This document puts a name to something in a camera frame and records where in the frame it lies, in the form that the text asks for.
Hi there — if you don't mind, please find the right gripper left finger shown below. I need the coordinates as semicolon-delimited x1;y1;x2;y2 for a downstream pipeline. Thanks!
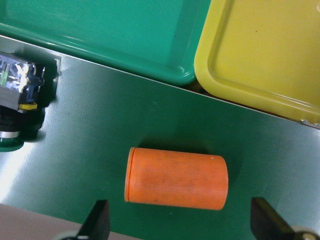
75;200;111;240

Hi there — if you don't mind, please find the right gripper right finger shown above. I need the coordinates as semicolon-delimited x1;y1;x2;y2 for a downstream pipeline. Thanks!
250;196;320;240

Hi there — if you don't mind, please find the plain orange cylinder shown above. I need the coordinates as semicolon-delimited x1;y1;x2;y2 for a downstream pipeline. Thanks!
124;147;229;210

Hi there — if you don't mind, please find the green push button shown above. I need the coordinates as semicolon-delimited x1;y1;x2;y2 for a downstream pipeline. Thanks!
0;52;61;153

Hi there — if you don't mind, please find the green conveyor belt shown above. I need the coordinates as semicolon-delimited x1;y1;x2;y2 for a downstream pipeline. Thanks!
0;37;320;240

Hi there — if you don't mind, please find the yellow tray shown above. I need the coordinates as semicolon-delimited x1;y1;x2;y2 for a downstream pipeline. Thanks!
194;0;320;124

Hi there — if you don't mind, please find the green tray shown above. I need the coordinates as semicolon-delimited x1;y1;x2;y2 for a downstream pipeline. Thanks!
0;0;210;86

